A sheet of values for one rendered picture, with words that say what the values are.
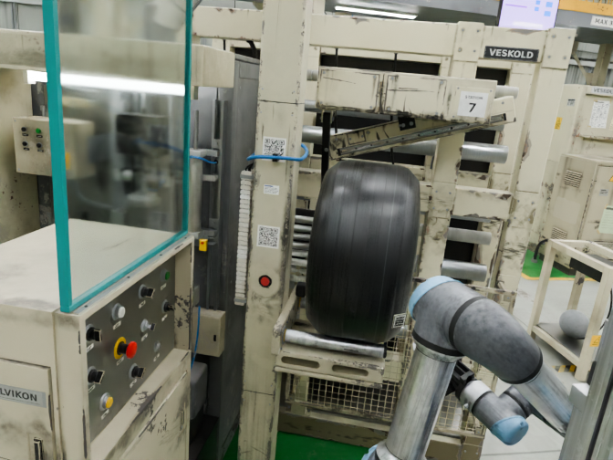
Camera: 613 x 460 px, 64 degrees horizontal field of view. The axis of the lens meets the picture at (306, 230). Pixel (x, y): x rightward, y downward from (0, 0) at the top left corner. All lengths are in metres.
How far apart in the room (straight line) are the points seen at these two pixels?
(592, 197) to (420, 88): 4.25
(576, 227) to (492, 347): 5.02
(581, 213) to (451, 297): 4.94
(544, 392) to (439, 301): 0.26
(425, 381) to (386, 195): 0.59
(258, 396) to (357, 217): 0.83
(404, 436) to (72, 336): 0.69
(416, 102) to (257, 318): 0.93
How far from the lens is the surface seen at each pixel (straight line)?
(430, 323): 1.01
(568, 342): 4.02
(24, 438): 1.23
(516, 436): 1.31
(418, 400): 1.08
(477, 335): 0.94
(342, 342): 1.65
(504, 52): 2.14
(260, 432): 2.00
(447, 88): 1.79
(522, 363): 0.97
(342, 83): 1.79
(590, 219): 5.94
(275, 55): 1.56
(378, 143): 1.92
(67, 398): 1.11
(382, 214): 1.41
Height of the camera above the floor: 1.71
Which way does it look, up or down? 16 degrees down
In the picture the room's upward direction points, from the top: 5 degrees clockwise
